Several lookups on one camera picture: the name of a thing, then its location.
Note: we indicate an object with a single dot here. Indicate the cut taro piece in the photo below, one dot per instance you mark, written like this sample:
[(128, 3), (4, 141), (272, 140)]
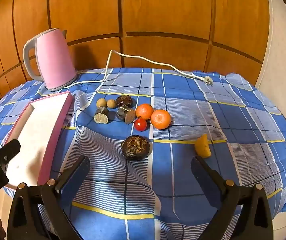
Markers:
[(101, 115)]

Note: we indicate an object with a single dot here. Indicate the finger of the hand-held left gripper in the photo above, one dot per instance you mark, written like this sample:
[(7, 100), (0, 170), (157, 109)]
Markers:
[(7, 151)]

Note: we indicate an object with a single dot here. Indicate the yellow mango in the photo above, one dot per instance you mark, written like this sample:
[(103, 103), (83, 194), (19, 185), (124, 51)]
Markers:
[(203, 146)]

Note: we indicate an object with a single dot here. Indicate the small orange tangerine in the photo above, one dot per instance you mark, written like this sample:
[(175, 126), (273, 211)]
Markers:
[(160, 119), (144, 111)]

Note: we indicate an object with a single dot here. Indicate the wooden wardrobe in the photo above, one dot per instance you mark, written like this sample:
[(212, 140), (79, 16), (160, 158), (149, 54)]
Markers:
[(158, 17)]

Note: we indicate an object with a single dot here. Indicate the dark sugarcane piece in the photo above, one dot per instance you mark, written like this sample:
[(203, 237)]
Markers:
[(126, 114)]

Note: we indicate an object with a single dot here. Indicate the pink cardboard box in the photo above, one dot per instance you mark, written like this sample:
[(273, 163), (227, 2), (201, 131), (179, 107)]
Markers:
[(32, 135)]

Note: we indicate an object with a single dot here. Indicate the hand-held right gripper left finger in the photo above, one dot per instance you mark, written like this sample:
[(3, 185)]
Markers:
[(75, 177)]

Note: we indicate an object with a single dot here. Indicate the blue plaid tablecloth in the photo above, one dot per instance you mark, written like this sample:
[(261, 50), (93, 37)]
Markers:
[(183, 100)]

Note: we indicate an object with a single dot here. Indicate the pink electric kettle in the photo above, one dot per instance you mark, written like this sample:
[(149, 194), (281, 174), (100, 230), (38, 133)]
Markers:
[(52, 62)]

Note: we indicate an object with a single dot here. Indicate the dark water chestnut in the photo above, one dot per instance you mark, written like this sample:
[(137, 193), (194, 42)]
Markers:
[(125, 101), (135, 147)]

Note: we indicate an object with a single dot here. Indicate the tan longan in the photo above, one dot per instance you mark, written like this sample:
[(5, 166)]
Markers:
[(111, 103), (101, 103)]

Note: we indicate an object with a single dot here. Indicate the red cherry tomato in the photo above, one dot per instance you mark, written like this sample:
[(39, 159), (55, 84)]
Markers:
[(140, 124)]

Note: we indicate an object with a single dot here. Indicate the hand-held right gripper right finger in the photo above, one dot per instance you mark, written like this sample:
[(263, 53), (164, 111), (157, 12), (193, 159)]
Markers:
[(205, 177)]

